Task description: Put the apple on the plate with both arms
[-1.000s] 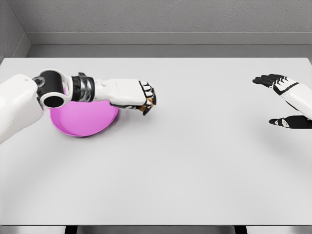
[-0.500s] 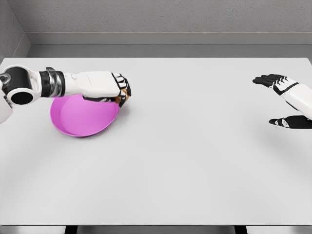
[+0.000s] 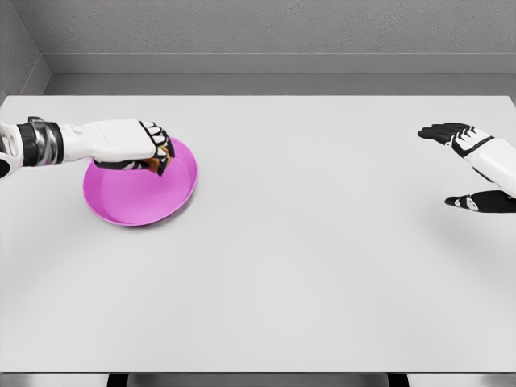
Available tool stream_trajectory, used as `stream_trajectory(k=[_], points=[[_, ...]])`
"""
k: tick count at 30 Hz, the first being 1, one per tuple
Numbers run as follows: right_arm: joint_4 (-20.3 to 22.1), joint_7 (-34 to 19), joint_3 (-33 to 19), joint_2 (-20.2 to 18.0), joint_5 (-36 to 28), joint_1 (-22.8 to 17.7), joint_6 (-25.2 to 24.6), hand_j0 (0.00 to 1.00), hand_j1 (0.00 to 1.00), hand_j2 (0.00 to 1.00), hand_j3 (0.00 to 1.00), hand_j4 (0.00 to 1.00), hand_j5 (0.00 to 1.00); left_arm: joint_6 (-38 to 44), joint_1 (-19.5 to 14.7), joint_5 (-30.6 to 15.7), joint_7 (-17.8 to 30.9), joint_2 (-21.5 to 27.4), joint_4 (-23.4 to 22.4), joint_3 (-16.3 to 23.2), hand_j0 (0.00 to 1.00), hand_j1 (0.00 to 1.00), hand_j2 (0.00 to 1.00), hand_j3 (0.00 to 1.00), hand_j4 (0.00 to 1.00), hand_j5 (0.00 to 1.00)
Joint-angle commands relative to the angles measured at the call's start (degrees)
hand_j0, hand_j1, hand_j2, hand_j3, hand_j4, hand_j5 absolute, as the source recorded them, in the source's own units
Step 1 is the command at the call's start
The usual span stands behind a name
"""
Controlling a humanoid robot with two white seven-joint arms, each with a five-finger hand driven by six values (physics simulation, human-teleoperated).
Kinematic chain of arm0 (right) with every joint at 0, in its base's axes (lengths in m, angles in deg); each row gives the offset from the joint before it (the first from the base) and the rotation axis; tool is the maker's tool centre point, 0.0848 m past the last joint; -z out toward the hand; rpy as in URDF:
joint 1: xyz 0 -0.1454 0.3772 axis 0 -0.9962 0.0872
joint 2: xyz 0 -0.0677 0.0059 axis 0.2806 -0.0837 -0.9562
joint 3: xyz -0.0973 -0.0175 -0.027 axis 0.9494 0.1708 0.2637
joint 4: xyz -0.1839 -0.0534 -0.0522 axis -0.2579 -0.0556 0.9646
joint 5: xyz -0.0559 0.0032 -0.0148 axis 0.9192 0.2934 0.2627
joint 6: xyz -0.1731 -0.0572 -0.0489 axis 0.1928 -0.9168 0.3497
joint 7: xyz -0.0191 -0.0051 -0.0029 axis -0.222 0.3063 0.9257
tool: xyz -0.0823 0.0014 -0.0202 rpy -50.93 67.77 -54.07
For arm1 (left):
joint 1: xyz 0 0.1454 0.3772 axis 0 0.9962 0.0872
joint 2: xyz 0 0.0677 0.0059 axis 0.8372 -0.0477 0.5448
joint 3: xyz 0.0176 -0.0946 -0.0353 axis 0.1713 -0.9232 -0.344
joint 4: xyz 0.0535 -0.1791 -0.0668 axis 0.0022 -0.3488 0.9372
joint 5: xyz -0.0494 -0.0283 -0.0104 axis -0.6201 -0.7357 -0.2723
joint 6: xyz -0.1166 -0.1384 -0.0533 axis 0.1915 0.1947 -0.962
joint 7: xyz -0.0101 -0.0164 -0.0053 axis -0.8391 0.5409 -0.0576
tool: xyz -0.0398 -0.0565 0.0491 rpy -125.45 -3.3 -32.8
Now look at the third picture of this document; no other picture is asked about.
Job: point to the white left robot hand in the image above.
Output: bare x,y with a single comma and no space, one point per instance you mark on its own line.
125,141

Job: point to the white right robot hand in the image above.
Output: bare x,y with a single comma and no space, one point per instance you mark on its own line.
479,155

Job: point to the yellow-red apple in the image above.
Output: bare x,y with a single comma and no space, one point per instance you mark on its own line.
154,163

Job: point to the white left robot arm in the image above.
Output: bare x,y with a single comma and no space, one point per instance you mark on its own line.
40,143

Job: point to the pink plate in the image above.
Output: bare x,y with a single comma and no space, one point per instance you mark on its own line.
141,197

